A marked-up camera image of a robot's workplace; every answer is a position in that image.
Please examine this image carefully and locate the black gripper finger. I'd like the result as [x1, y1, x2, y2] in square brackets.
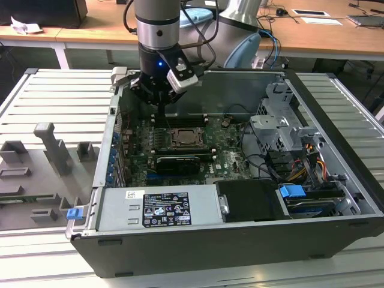
[129, 76, 167, 121]
[163, 86, 184, 106]

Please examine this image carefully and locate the black RAM slot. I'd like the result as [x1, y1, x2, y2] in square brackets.
[153, 151, 218, 159]
[151, 113, 209, 122]
[151, 118, 210, 127]
[153, 146, 217, 154]

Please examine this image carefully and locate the CPU socket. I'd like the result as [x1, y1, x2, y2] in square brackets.
[167, 126, 210, 151]

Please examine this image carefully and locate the black graphics card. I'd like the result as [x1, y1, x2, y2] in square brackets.
[155, 155, 201, 175]

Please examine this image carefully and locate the green motherboard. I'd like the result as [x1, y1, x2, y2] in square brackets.
[119, 115, 253, 187]

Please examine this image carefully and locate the white plastic connector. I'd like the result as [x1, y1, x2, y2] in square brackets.
[251, 56, 267, 70]

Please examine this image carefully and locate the silver metal drive cage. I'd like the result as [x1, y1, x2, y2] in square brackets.
[249, 81, 325, 154]

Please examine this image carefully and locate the black computer box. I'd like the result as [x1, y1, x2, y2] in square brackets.
[0, 0, 88, 28]

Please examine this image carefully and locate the grey power supply with label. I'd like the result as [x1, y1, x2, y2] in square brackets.
[96, 184, 225, 232]

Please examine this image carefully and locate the black plastic shroud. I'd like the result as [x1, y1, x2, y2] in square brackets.
[215, 179, 291, 223]

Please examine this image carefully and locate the crumpled white paper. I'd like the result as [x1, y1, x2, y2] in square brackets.
[10, 16, 43, 34]

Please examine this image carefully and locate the grey parts rack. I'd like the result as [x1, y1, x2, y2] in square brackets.
[0, 122, 102, 232]

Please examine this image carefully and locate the blue case latch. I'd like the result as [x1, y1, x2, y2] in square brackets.
[66, 207, 83, 221]

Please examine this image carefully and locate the blue disk carrier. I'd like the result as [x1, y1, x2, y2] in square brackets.
[278, 184, 341, 219]

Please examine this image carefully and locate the green RAM stick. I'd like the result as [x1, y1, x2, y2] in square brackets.
[0, 194, 57, 203]

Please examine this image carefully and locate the black open PC case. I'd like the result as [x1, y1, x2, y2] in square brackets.
[69, 66, 384, 278]

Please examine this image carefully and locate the white paper sheet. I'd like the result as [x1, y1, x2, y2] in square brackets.
[301, 16, 343, 27]

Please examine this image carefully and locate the grey laptop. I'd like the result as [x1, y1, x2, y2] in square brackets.
[346, 13, 384, 30]

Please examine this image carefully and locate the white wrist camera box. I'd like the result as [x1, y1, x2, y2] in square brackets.
[166, 58, 200, 94]

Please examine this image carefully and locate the grey case latch handle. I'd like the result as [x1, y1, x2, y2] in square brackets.
[110, 66, 130, 87]

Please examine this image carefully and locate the wooden desk white frame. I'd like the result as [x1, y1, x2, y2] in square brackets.
[55, 0, 384, 66]
[0, 0, 91, 70]

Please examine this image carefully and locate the black internal cable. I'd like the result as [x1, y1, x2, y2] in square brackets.
[239, 119, 281, 184]

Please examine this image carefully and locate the blue cable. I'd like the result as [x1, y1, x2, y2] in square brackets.
[259, 28, 282, 65]

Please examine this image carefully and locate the white desk cable plate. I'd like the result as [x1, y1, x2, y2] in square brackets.
[292, 8, 327, 17]

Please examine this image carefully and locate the yellow red wire bundle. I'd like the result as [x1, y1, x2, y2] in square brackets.
[287, 143, 328, 182]

